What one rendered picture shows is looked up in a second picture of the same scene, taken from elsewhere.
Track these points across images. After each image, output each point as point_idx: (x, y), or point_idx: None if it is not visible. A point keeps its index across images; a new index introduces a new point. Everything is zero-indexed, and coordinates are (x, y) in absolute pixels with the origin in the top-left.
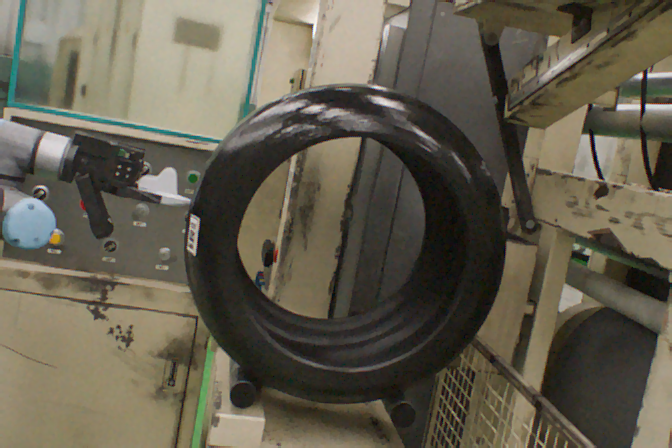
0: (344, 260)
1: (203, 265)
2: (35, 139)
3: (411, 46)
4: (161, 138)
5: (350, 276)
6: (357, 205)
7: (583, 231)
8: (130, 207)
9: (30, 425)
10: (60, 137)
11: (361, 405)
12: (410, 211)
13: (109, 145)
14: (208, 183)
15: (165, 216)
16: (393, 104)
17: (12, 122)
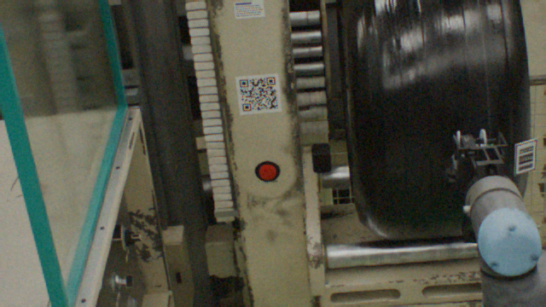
0: (151, 143)
1: (525, 173)
2: (519, 198)
3: None
4: (126, 170)
5: (156, 154)
6: (141, 77)
7: None
8: (111, 292)
9: None
10: (502, 180)
11: (355, 216)
12: (157, 43)
13: (499, 149)
14: (517, 108)
15: (119, 263)
16: None
17: (505, 206)
